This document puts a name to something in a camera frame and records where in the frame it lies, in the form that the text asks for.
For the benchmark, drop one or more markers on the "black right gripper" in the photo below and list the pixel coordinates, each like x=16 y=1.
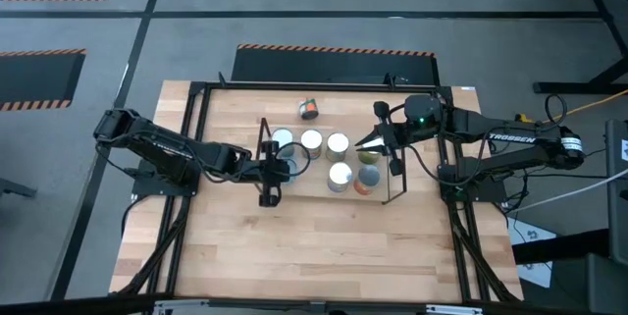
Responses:
x=392 y=136

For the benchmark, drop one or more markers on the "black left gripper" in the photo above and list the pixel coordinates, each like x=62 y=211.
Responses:
x=269 y=170

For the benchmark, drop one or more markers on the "blue label tin can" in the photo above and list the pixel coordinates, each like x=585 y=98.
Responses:
x=293 y=170

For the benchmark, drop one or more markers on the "green label tin can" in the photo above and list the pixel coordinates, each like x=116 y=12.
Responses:
x=369 y=158

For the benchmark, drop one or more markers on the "orange label tin can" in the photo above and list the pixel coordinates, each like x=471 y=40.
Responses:
x=283 y=138

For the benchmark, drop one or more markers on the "orange can white lid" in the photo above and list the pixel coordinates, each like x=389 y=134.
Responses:
x=368 y=177

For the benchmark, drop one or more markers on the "yellow-green label tin can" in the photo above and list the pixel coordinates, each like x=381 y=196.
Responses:
x=337 y=145

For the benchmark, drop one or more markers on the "peaches label tin can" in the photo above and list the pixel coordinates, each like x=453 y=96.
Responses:
x=340 y=175

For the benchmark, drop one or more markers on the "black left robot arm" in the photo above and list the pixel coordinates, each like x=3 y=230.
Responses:
x=167 y=150

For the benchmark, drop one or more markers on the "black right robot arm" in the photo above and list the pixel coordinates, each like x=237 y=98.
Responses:
x=510 y=137

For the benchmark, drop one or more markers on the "small white label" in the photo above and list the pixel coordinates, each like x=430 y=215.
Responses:
x=468 y=89

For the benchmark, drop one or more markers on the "white paper sheet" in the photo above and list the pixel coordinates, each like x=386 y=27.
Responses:
x=532 y=236

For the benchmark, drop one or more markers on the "dark grey equipment cart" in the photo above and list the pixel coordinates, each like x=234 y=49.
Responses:
x=589 y=280

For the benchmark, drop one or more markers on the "black furniture leg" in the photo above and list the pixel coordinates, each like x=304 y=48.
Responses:
x=15 y=188

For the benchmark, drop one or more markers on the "black metal table frame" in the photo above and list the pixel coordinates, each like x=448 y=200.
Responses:
x=319 y=87

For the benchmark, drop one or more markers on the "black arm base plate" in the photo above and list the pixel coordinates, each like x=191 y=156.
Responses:
x=493 y=195
x=147 y=185

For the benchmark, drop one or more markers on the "silver corner bracket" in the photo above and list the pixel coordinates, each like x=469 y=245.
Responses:
x=181 y=307
x=451 y=309

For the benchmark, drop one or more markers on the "black metal stand frame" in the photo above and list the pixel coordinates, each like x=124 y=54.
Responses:
x=564 y=88

